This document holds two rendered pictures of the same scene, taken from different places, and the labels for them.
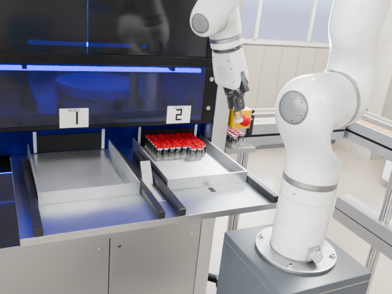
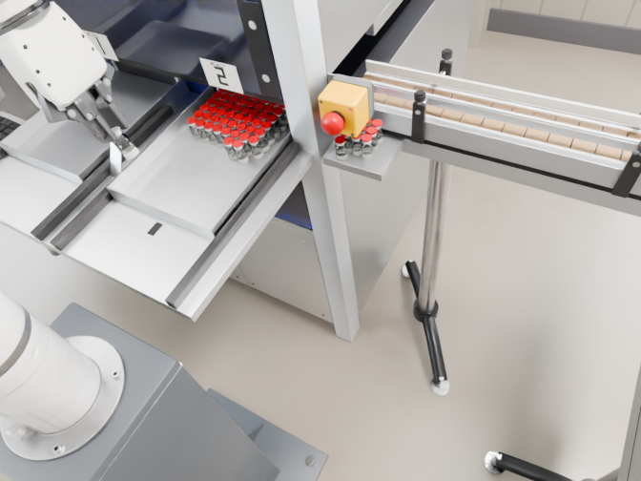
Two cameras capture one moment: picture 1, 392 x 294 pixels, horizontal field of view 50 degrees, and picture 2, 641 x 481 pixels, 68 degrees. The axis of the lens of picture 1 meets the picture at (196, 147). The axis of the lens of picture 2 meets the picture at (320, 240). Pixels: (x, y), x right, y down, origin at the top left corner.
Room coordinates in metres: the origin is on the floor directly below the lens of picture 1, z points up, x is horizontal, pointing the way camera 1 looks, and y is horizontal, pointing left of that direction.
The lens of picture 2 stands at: (1.12, -0.73, 1.53)
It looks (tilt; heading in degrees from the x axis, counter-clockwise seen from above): 53 degrees down; 65
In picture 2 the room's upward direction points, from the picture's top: 12 degrees counter-clockwise
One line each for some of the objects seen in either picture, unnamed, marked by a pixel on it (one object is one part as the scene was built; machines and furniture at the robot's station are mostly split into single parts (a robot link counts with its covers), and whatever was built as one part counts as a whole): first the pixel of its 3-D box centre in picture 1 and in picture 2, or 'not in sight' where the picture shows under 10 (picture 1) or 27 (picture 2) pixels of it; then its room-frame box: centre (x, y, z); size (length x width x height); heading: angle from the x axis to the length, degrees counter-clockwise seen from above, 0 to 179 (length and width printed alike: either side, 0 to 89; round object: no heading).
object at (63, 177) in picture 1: (79, 167); (97, 115); (1.12, 0.33, 0.90); 0.34 x 0.26 x 0.04; 27
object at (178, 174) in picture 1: (186, 158); (213, 154); (1.27, 0.03, 0.90); 0.34 x 0.26 x 0.04; 27
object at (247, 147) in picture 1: (231, 144); (366, 146); (1.53, -0.14, 0.87); 0.14 x 0.13 x 0.02; 27
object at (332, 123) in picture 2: (244, 120); (334, 122); (1.45, -0.16, 0.99); 0.04 x 0.04 x 0.04; 27
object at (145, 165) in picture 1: (152, 179); (98, 177); (1.06, 0.11, 0.91); 0.14 x 0.03 x 0.06; 27
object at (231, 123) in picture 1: (238, 116); (345, 106); (1.49, -0.14, 1.00); 0.08 x 0.07 x 0.07; 27
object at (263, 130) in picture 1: (276, 121); (525, 127); (1.74, -0.33, 0.92); 0.69 x 0.15 x 0.16; 117
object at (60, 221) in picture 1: (142, 180); (135, 164); (1.13, 0.15, 0.87); 0.70 x 0.48 x 0.02; 117
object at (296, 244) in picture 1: (301, 216); (29, 372); (0.86, -0.26, 0.95); 0.19 x 0.19 x 0.18
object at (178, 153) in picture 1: (181, 151); (224, 137); (1.31, 0.05, 0.90); 0.18 x 0.02 x 0.05; 117
